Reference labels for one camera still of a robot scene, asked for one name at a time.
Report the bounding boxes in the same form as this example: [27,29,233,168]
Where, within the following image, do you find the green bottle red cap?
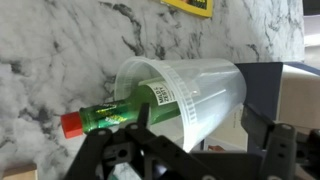
[61,81,180,139]

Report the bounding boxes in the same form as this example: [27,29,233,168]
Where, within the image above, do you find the clear plastic jar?
[114,57,246,151]

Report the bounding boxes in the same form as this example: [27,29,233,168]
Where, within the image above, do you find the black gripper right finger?
[241,105,320,180]

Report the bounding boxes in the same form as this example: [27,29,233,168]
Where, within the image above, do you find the wooden block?
[2,163,38,180]

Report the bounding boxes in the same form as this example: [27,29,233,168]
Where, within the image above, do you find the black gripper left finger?
[63,103,214,180]

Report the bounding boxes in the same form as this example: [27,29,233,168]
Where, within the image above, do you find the dark blue cardboard box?
[201,62,320,154]

